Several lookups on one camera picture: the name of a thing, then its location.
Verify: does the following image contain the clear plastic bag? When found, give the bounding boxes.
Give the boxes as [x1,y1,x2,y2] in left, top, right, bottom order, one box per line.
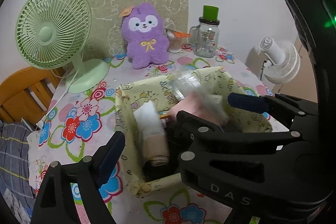
[169,70,228,123]

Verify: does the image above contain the yellow cartoon fabric box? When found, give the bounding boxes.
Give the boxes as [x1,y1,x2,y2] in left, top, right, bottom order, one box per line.
[115,67,272,198]

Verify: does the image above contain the small cup orange lid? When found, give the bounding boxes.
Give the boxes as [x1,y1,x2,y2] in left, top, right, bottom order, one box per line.
[165,28,190,53]

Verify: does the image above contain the olive cartoon cardboard panel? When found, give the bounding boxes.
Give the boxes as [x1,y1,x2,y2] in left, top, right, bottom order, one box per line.
[83,0,189,60]

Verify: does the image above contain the floral tablecloth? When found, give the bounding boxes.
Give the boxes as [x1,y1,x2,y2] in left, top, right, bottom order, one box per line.
[27,44,272,223]

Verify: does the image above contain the glass jar green lid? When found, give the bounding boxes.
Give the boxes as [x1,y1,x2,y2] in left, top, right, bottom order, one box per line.
[189,5,220,58]

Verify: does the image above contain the purple plush bunny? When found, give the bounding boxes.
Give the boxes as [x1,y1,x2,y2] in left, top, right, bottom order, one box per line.
[120,2,169,69]

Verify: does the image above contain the white beige sock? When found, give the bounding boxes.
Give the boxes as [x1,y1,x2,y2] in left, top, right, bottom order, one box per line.
[133,101,169,167]

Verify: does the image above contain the black sock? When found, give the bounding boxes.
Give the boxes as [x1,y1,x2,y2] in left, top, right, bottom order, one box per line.
[142,125,193,181]

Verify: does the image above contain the yellow cartoon tissue pack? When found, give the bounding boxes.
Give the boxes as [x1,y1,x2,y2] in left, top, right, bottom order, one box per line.
[159,113,170,120]

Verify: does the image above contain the green desk fan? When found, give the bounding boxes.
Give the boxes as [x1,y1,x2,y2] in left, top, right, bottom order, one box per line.
[15,0,109,94]

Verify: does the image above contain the white standing fan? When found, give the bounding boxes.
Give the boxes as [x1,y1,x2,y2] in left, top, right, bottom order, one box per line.
[259,36,301,85]

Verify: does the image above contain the pink sachet packet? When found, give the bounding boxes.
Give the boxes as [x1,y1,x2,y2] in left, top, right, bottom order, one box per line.
[169,94,229,126]

